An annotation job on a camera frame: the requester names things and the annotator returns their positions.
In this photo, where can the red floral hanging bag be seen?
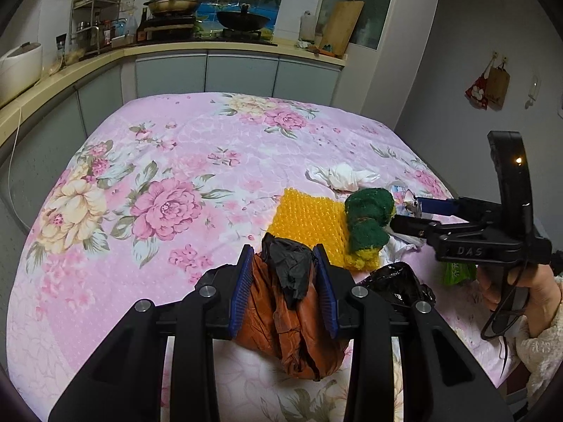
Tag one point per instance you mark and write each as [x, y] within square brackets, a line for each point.
[478, 90]

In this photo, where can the person's right forearm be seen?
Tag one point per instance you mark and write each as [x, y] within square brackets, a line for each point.
[541, 360]

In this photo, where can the white tissue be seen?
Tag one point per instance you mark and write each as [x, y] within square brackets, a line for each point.
[347, 175]

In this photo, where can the green scouring sponge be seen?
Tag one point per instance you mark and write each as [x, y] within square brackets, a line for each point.
[367, 204]

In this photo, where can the grey kitchen cabinets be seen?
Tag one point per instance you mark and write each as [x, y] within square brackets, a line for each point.
[242, 74]

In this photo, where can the golden wok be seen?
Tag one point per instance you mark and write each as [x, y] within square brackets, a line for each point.
[171, 5]

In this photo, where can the wooden cutting board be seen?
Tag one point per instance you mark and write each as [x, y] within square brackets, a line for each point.
[343, 26]

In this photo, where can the dark sauce bottle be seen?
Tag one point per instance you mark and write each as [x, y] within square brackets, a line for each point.
[142, 26]

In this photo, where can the white plastic wrapper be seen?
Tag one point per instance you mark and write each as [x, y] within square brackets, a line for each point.
[402, 239]

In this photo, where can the small black plastic bag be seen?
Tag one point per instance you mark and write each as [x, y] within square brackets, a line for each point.
[290, 268]

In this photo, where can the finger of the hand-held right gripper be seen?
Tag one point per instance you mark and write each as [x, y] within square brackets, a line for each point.
[413, 226]
[440, 206]

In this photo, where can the paper towel roll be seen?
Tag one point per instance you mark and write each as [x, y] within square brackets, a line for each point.
[308, 26]

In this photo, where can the white wall hook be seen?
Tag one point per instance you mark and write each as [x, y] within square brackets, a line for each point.
[533, 90]

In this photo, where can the black wok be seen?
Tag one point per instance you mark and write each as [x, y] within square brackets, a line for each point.
[243, 20]

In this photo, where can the metal kitchen rack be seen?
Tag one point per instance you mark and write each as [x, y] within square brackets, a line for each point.
[94, 4]

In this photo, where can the brown paper bag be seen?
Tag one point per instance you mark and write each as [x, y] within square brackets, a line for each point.
[498, 88]

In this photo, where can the gas stove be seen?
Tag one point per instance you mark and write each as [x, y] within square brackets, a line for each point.
[176, 28]

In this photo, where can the pink floral blanket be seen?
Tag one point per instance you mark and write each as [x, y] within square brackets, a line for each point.
[176, 176]

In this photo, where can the white rice cooker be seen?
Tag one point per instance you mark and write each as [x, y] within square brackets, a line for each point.
[20, 72]

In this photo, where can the orange plastic bag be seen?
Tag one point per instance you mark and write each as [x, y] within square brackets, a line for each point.
[264, 312]

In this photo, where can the kitchen counter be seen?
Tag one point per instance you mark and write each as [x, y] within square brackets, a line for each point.
[176, 48]

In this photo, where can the green pea snack packet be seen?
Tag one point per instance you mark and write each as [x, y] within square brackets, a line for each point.
[455, 273]

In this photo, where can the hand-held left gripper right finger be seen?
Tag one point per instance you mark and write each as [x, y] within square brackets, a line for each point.
[324, 290]

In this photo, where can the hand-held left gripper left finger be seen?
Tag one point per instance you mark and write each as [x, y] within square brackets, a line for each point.
[241, 290]

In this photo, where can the printed candy wrapper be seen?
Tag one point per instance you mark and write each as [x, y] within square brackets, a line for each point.
[407, 204]

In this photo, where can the person's right hand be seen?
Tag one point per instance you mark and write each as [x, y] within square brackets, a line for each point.
[545, 294]

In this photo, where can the yellow bubble wrap sheet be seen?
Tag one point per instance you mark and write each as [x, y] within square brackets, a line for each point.
[303, 215]

